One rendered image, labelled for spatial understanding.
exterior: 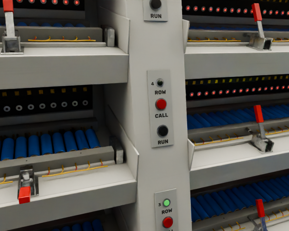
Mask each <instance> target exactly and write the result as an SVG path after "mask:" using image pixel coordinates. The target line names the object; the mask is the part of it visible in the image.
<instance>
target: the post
mask: <svg viewBox="0 0 289 231"><path fill-rule="evenodd" d="M96 5H97V17H98V27H100V6H101V7H103V8H105V9H108V10H110V11H112V12H114V13H117V14H119V15H121V16H123V17H126V18H128V19H130V20H131V22H130V41H129V60H128V82H125V83H108V84H103V95H104V106H105V118H106V126H107V105H109V106H110V108H111V110H112V111H113V113H114V115H115V116H116V118H117V119H118V121H119V122H120V124H121V126H122V127H123V129H124V131H125V132H126V134H127V135H128V137H129V139H130V140H131V142H132V144H133V145H134V147H135V148H136V150H137V151H138V153H139V169H138V180H137V192H136V202H135V203H129V204H125V205H120V209H121V211H122V214H123V216H124V219H125V221H126V224H127V226H128V229H129V231H156V211H155V196H154V193H157V192H162V191H166V190H171V189H175V188H176V189H177V205H178V231H192V221H191V201H190V181H189V152H188V132H187V111H186V92H185V71H184V51H183V22H182V2H181V0H167V16H168V21H167V22H166V21H144V13H143V0H96ZM150 70H170V71H171V89H172V115H173V133H174V145H167V146H161V147H155V148H152V147H151V134H150V112H149V96H148V81H147V71H150Z"/></svg>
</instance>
